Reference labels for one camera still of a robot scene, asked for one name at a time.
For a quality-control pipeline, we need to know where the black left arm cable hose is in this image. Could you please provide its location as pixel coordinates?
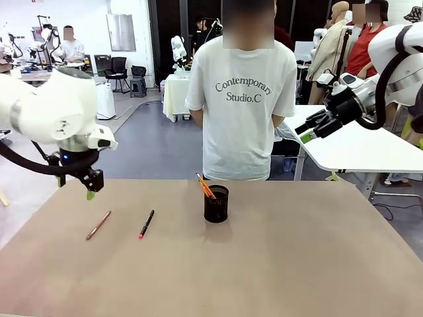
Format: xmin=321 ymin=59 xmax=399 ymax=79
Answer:
xmin=0 ymin=141 xmax=100 ymax=176

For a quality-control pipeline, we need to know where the mannequin in beige coat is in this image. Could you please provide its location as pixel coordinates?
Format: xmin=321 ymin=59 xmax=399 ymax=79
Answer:
xmin=305 ymin=1 xmax=353 ymax=105

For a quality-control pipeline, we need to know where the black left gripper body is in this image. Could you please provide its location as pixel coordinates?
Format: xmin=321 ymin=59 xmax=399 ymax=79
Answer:
xmin=48 ymin=148 xmax=100 ymax=178

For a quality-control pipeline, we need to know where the table with white cloth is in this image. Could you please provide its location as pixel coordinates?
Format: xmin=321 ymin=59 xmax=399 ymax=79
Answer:
xmin=163 ymin=73 xmax=193 ymax=123

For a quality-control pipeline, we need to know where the person in black shirt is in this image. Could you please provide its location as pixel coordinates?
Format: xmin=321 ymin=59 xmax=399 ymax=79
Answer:
xmin=192 ymin=16 xmax=219 ymax=53

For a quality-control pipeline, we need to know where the black floor cable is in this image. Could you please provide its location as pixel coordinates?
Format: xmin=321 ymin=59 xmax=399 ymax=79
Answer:
xmin=373 ymin=201 xmax=395 ymax=221

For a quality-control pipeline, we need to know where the grey metal wall panel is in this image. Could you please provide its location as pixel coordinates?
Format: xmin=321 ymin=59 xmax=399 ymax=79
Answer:
xmin=106 ymin=13 xmax=137 ymax=52

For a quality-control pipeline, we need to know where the black pen with red cap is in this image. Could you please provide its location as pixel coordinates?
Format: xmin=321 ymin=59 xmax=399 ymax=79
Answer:
xmin=138 ymin=209 xmax=155 ymax=240

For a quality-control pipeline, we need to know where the person in white t-shirt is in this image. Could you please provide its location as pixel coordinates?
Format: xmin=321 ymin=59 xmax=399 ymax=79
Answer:
xmin=184 ymin=0 xmax=297 ymax=182

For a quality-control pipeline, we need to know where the black office chair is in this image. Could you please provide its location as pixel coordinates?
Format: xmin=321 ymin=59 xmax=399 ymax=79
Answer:
xmin=104 ymin=57 xmax=128 ymax=93

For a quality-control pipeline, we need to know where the brown pen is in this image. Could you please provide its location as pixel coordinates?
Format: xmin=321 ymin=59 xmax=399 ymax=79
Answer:
xmin=85 ymin=210 xmax=112 ymax=241

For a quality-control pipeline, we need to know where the black plastic stool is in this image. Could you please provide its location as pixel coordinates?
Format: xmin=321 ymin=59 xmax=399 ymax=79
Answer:
xmin=130 ymin=78 xmax=147 ymax=98

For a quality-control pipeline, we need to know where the orange pencil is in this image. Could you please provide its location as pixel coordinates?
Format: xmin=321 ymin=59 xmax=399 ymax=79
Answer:
xmin=195 ymin=172 xmax=217 ymax=199

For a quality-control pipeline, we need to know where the mannequin with bucket hat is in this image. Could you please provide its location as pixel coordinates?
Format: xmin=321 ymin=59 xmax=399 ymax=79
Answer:
xmin=403 ymin=5 xmax=423 ymax=24

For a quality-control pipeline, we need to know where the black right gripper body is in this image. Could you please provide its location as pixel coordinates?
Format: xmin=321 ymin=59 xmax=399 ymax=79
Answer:
xmin=325 ymin=88 xmax=366 ymax=127

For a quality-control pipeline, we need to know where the black tripod stand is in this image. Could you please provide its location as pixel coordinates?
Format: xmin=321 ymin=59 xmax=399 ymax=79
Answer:
xmin=335 ymin=29 xmax=350 ymax=83

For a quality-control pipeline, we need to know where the mannequin in dark red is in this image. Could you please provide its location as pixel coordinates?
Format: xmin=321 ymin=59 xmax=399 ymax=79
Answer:
xmin=274 ymin=25 xmax=295 ymax=52

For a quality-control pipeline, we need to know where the black mesh pen holder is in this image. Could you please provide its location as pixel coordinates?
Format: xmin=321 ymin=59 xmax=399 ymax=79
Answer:
xmin=204 ymin=184 xmax=230 ymax=223

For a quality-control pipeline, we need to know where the white air purifier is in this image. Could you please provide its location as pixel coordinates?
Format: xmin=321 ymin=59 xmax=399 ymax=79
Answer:
xmin=95 ymin=82 xmax=116 ymax=120

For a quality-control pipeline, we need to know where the figure in red shirt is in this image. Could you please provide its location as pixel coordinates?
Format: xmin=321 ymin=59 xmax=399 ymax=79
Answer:
xmin=345 ymin=0 xmax=390 ymax=79

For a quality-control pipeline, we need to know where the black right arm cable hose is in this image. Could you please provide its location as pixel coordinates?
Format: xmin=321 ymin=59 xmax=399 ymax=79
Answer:
xmin=358 ymin=24 xmax=412 ymax=131

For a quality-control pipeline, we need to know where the white board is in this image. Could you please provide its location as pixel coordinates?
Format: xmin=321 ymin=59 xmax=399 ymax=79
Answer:
xmin=293 ymin=41 xmax=313 ymax=62

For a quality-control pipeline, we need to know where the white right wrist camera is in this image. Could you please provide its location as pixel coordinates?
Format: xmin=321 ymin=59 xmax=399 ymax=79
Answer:
xmin=316 ymin=73 xmax=344 ymax=96

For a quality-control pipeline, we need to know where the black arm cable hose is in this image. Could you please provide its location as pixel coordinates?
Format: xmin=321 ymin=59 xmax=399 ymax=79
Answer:
xmin=358 ymin=24 xmax=412 ymax=131
xmin=0 ymin=141 xmax=100 ymax=176

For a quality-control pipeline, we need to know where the seated person in white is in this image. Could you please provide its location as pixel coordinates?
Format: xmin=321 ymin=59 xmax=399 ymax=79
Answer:
xmin=61 ymin=25 xmax=85 ymax=62

